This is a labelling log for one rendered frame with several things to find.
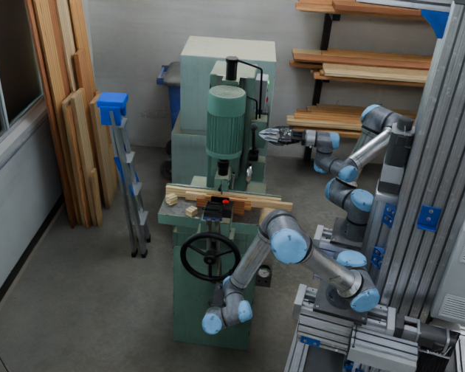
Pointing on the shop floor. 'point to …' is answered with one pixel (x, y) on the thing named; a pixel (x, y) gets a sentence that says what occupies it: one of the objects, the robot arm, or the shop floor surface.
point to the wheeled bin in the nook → (173, 70)
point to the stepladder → (111, 100)
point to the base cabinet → (196, 300)
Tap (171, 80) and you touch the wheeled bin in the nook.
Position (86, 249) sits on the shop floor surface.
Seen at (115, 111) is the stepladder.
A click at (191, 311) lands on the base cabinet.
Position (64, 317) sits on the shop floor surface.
